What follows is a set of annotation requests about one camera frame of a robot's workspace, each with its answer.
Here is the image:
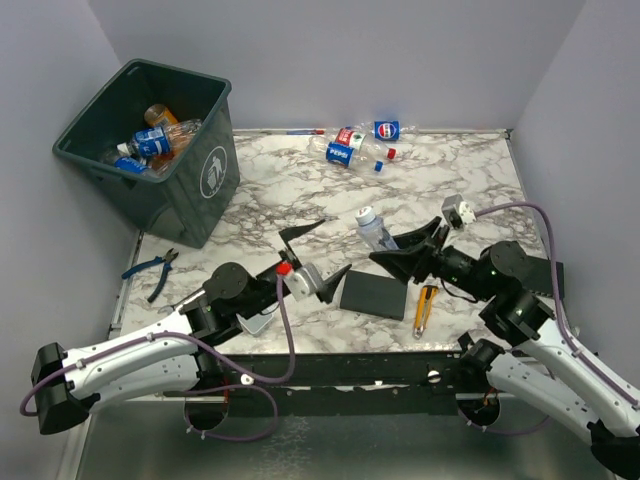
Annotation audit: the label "dark green plastic bin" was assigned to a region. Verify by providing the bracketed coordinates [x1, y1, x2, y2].
[52, 59, 240, 248]

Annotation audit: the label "black box right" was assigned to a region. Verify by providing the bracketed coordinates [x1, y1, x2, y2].
[522, 255, 564, 300]

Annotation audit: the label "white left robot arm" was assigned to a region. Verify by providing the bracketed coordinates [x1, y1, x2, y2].
[19, 247, 350, 435]

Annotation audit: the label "blue label bottle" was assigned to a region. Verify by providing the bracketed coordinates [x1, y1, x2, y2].
[100, 150, 156, 177]
[116, 127, 171, 158]

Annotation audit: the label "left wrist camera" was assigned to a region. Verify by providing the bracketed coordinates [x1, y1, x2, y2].
[276, 262, 323, 301]

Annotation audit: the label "yellow utility knife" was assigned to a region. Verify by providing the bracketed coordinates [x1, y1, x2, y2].
[413, 285, 439, 339]

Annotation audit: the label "red label bottle at back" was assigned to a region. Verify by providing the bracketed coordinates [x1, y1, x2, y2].
[331, 127, 396, 160]

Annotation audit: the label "clear crushed water bottle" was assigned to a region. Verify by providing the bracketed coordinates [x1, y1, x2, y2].
[355, 206, 399, 252]

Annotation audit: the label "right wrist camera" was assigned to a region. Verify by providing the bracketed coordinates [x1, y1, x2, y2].
[441, 194, 476, 230]

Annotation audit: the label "big orange bottle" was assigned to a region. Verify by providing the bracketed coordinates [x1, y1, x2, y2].
[149, 119, 202, 175]

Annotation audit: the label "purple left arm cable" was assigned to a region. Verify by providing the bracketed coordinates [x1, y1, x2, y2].
[19, 274, 297, 442]

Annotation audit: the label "blue handled pliers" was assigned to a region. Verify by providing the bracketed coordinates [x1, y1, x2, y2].
[121, 247, 180, 304]

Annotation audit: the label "small orange juice bottle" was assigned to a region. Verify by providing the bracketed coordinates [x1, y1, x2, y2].
[143, 103, 178, 127]

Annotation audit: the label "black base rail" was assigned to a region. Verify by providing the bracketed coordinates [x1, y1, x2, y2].
[183, 351, 490, 417]

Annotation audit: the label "black rectangular box centre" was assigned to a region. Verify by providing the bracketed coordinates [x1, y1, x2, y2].
[339, 271, 408, 321]

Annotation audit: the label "white grey rectangular case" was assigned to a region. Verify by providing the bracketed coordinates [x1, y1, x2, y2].
[238, 313, 274, 337]

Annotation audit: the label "silver wrench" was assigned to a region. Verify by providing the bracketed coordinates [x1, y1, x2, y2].
[158, 295, 198, 315]

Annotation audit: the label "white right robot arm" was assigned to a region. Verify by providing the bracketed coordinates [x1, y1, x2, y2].
[369, 218, 639, 479]

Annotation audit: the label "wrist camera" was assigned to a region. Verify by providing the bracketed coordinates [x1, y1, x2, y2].
[441, 194, 476, 230]
[276, 262, 323, 301]

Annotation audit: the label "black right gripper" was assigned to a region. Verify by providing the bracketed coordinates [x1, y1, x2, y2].
[370, 214, 494, 300]

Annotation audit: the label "pepsi bottle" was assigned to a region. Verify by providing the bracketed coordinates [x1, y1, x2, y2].
[308, 136, 384, 174]
[355, 120, 419, 142]

